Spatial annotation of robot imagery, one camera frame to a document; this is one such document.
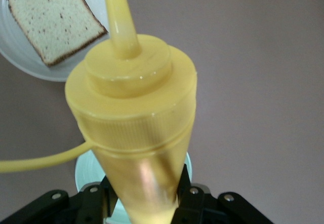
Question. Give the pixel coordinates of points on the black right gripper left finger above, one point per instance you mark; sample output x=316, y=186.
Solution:
x=76, y=208

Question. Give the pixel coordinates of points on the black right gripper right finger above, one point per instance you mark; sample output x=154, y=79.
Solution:
x=202, y=208

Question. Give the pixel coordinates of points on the yellow squeeze bottle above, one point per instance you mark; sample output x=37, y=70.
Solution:
x=131, y=107

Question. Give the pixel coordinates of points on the white bread slice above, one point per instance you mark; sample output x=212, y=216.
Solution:
x=50, y=18

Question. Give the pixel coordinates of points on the pale green plate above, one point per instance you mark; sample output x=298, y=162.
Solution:
x=87, y=168

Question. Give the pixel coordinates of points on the beige plate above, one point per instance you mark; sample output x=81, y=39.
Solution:
x=30, y=67

